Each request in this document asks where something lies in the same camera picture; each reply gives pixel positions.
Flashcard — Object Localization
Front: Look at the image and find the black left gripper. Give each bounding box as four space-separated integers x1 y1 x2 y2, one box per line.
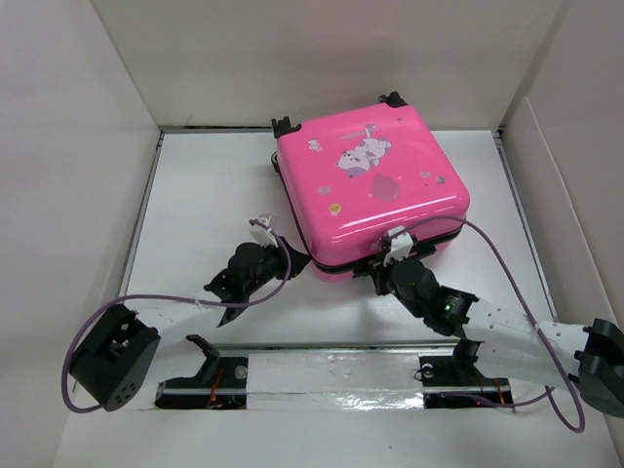
244 236 309 296

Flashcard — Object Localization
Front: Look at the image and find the pink hard-shell suitcase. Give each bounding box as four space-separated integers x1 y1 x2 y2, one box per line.
271 92 470 282

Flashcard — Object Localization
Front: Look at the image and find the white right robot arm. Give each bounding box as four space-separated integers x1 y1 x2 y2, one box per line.
356 258 623 418

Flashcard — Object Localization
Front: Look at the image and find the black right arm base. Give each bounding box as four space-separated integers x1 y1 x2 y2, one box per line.
413 355 514 410

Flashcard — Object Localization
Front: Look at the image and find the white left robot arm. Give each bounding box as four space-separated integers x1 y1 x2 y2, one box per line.
60 238 310 414

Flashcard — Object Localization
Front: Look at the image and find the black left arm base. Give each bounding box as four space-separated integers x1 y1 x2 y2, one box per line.
154 333 249 410

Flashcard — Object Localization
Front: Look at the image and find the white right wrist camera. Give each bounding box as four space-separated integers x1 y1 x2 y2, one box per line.
377 226 414 267

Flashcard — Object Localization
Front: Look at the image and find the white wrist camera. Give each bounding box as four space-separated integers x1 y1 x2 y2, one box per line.
377 226 414 267
250 213 279 247

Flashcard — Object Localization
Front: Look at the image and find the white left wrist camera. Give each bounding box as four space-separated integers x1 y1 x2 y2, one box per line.
250 213 279 247

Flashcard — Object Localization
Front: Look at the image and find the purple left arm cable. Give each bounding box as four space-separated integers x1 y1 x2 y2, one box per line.
60 218 293 414

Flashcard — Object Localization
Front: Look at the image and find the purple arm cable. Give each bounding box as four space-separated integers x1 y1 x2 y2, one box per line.
384 217 586 434
60 218 293 414

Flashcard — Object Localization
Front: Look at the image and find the aluminium front rail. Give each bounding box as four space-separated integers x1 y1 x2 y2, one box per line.
104 340 518 353

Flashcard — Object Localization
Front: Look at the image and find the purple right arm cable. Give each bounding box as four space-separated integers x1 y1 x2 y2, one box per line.
384 217 586 434

